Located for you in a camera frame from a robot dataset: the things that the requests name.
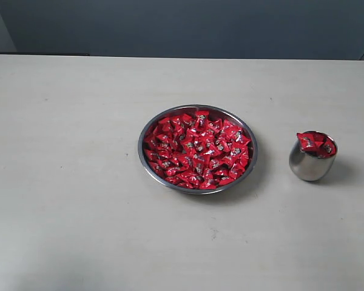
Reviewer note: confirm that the red foil snack packet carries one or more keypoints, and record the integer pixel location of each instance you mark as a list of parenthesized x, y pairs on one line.
[(310, 142)]

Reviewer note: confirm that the pile of red candies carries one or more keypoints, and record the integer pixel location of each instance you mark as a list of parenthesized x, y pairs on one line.
[(197, 151)]

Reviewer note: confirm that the round steel plate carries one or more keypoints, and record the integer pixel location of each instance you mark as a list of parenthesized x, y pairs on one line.
[(197, 191)]

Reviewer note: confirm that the steel cup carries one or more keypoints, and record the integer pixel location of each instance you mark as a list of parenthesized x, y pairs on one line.
[(307, 167)]

